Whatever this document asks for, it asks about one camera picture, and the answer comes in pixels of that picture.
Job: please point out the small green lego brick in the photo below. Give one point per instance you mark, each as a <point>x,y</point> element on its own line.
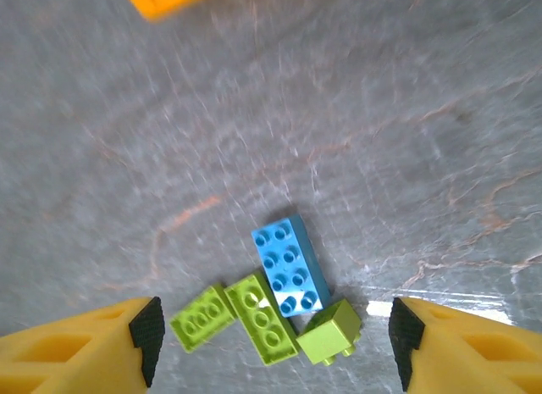
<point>326,339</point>

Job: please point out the long blue lego brick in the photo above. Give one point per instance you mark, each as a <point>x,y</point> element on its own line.
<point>288,267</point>

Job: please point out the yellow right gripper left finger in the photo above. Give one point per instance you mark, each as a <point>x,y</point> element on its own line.
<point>84,351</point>

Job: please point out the long green lego brick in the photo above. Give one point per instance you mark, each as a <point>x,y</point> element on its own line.
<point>262,322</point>
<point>199,324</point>

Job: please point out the orange plastic bin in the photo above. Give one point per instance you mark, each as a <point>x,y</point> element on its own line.
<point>169,0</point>

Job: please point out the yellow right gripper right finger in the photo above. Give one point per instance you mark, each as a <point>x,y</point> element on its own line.
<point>466,351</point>

